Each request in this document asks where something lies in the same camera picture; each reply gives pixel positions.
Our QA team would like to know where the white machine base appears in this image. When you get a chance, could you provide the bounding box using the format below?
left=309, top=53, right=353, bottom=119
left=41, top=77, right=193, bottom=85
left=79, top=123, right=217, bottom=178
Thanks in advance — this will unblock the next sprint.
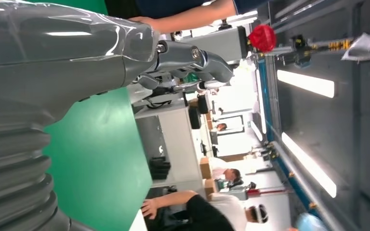
left=131, top=19, right=251, bottom=109

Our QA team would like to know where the blue overhead rail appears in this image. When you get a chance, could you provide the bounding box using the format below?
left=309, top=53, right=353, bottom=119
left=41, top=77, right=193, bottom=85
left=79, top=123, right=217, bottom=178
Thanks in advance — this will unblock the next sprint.
left=256, top=57, right=320, bottom=231

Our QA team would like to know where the green table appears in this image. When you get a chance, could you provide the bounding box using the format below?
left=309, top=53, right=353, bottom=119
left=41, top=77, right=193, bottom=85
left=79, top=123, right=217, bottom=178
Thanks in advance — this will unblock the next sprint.
left=25, top=0, right=154, bottom=231

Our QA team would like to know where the white office desk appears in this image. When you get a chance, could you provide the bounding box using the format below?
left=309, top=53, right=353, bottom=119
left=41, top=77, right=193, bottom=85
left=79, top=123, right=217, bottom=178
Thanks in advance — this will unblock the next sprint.
left=133, top=106, right=205, bottom=192

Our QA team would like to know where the brown cardboard box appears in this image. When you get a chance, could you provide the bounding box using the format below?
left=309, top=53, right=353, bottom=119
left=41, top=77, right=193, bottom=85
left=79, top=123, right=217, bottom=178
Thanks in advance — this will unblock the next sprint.
left=199, top=157, right=213, bottom=180

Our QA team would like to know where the red round object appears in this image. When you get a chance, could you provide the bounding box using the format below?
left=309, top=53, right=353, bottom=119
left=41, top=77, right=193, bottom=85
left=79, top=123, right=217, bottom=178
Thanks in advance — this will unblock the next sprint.
left=248, top=24, right=277, bottom=53

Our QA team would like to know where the black yellow hoist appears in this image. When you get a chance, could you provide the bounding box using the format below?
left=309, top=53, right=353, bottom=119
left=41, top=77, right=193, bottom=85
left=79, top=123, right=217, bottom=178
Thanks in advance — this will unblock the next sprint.
left=291, top=33, right=355, bottom=64

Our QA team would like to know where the person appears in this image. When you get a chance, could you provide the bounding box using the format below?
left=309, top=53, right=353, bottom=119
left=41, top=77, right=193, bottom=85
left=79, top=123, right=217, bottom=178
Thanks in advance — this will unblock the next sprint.
left=209, top=192, right=269, bottom=231
left=104, top=0, right=262, bottom=35
left=140, top=191, right=237, bottom=231
left=210, top=157, right=241, bottom=183

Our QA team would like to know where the ceiling light strip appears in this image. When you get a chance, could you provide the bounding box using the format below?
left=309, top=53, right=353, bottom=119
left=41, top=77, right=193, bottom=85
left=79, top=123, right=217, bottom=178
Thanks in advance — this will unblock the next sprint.
left=255, top=68, right=268, bottom=135
left=281, top=132, right=337, bottom=199
left=277, top=69, right=336, bottom=99

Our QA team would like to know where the black bulky object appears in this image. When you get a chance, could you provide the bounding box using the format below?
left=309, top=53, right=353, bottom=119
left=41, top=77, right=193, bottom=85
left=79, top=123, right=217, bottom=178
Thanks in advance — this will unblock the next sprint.
left=148, top=156, right=172, bottom=181

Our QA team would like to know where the white plastic sheet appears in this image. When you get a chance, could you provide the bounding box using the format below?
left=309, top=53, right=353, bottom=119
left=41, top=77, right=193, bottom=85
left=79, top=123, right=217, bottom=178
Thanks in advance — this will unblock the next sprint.
left=341, top=32, right=370, bottom=63

